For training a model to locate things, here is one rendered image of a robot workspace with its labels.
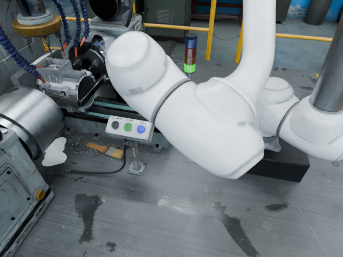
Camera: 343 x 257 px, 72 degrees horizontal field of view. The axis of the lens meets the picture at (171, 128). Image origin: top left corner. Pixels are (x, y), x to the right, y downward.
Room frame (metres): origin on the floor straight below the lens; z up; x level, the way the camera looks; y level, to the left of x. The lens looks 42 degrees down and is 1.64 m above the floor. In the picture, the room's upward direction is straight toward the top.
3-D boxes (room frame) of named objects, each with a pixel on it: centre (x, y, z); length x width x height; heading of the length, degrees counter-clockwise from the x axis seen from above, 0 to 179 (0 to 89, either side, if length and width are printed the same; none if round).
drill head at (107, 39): (1.30, 0.42, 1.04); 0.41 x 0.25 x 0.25; 166
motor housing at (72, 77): (0.98, 0.50, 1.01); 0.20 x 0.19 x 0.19; 76
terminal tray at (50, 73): (0.99, 0.54, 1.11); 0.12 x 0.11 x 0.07; 76
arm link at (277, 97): (0.76, -0.39, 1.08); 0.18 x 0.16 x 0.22; 39
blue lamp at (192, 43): (1.14, -0.10, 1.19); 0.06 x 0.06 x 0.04
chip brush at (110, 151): (0.77, 0.32, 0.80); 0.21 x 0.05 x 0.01; 68
